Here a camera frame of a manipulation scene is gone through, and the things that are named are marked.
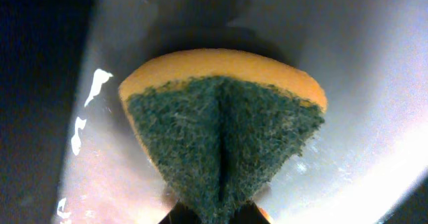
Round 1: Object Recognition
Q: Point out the black rectangular water tray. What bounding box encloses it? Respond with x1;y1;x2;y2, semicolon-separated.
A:
1;0;427;223

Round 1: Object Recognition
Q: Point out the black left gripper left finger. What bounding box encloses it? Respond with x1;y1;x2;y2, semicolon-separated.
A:
158;201;201;224

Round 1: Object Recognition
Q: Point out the yellow green scrubbing sponge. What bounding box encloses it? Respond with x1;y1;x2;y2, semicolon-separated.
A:
118;49;328;223

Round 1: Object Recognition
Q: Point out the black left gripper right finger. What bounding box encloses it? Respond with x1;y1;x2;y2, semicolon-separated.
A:
230;201;270;224

